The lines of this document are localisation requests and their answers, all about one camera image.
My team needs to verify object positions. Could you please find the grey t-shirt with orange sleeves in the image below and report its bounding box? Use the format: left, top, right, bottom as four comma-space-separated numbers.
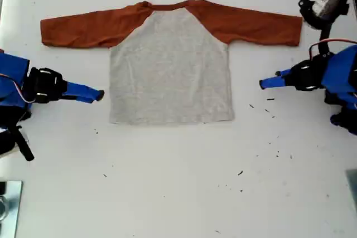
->
40, 0, 304, 125

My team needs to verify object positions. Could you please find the red white gripper wire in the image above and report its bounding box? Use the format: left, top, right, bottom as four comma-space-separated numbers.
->
0, 75, 36, 104

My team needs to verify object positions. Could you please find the black camera stalk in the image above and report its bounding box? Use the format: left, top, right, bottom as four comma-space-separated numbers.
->
317, 19, 334, 55
12, 125, 35, 162

